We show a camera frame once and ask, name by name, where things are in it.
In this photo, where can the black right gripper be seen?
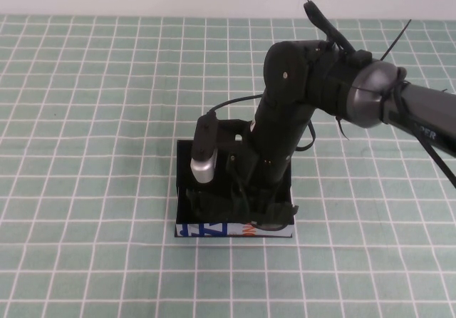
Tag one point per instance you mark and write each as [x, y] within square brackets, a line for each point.
[270, 154]

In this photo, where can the dark framed glasses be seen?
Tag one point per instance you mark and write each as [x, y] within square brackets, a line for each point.
[283, 214]

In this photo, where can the black printed glasses case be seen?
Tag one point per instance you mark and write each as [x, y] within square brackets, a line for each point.
[199, 230]

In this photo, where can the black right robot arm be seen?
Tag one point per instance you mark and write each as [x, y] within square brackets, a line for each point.
[374, 86]

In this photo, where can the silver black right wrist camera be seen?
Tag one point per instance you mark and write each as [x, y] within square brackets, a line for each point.
[203, 168]

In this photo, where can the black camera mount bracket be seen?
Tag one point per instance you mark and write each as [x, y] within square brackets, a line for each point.
[231, 132]

